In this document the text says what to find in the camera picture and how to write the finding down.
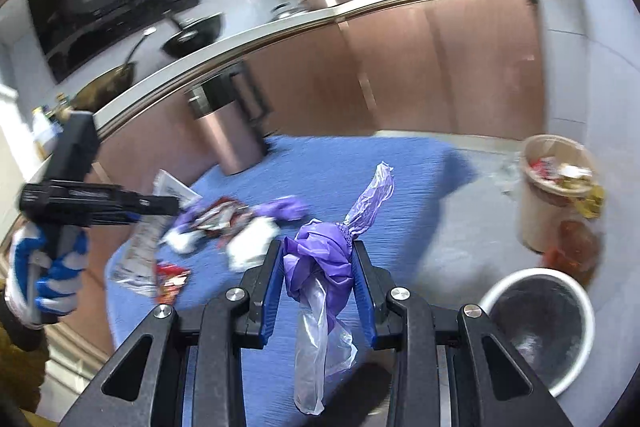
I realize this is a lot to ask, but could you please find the white waste bin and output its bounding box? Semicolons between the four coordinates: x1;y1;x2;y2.
480;268;596;398

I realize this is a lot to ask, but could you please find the printed clear plastic wrapper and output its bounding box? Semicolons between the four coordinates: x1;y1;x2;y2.
110;214;171;295

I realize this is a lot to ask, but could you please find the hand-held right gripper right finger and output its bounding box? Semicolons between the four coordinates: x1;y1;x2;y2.
350;241;576;427

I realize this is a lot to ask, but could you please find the purple plastic bag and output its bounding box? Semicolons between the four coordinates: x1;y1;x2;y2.
282;162;396;417

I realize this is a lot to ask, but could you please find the black frying pan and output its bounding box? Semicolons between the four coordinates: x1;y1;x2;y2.
161;12;224;58

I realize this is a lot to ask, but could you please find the person's left hand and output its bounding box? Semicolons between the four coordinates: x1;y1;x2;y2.
5;224;90;330

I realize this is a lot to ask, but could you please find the small white tissue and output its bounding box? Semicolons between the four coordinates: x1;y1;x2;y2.
162;227;201;255

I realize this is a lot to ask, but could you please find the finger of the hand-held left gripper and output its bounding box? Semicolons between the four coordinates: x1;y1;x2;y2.
131;192;181;225

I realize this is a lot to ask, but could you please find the large white tissue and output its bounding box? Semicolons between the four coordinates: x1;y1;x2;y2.
227;217;278;270

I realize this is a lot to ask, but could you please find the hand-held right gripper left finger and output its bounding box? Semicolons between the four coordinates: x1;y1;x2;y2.
60;239;286;427

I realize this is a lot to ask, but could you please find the small red snack wrapper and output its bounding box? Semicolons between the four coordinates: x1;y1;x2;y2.
155;259;192;305

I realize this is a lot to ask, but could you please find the white plastic bottle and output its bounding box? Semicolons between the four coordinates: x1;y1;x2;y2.
31;106;57;158

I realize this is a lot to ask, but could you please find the blue mat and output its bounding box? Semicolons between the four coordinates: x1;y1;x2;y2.
105;134;481;427

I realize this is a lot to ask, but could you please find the beige waste bin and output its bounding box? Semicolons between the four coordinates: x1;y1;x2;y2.
517;134;603;253

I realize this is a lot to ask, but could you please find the brass wok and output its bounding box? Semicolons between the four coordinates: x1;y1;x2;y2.
72;27;158;112

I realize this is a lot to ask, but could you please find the purple disposable glove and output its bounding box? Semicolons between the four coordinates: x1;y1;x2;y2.
172;196;309;234

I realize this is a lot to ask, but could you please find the copper electric kettle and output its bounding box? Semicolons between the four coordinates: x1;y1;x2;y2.
185;62;276;178

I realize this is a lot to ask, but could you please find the person's left forearm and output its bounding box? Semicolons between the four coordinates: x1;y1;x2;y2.
0;297;51;418

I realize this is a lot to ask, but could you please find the red and white snack wrapper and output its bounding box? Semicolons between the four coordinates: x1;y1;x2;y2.
192;199;251;240

